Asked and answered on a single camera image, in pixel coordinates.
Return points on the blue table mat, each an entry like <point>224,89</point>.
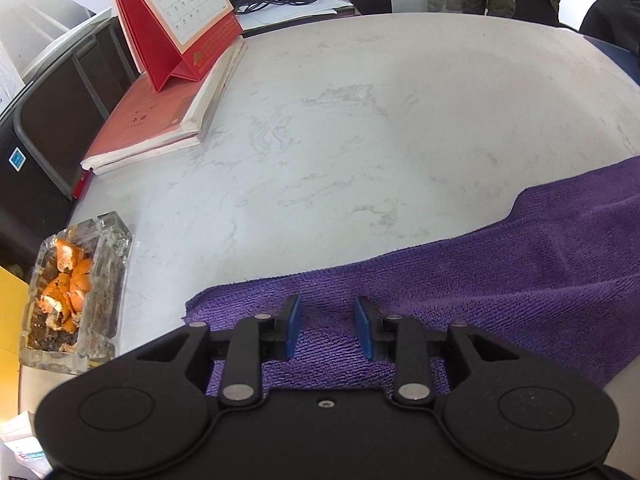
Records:
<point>620,60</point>

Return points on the purple towel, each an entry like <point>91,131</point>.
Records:
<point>475,285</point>

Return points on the white papers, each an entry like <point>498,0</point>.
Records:
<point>290,15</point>

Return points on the dark wooden desk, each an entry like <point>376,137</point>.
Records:
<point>345,5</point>

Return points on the red desk calendar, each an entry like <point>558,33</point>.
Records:
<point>175,5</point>

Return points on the orange peels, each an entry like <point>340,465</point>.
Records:
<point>65,290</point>

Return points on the glass ashtray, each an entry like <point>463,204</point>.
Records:
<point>107,280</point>

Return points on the yellow envelope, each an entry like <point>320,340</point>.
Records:
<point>10,320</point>

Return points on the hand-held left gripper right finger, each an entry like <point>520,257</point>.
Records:
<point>361,327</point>

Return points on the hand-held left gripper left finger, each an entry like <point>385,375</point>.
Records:
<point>294,327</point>

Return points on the grey printer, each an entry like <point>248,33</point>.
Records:
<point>50,125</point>

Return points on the red book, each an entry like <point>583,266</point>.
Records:
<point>145,120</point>

